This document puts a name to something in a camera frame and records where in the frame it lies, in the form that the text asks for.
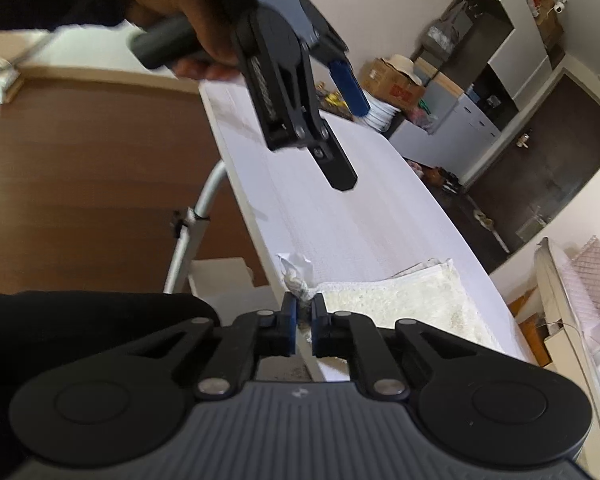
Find pale slipper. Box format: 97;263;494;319
472;207;496;232

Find printed cardboard box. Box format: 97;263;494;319
360;57;427;112

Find patterned pink chair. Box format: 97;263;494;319
570;237;600;332

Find cream terry towel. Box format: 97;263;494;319
277;252;507;368

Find grey hanging bag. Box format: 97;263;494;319
422;2;469;62

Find dark wooden door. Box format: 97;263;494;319
465;72;600;257

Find white plastic bucket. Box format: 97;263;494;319
365;95;407;134

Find pile of colourful snack packets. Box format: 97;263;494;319
315;82;356;122

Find silver metal frame leg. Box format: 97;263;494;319
162;160;229;296

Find straw hat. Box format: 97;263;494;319
387;55;424;86

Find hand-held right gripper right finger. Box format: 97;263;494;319
310;292;462;402

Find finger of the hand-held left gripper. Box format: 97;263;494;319
300;0;372;117
267;47;359;192

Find grey white cabinet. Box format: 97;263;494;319
387;0;556;137

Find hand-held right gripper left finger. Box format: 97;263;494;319
145;292;301;402

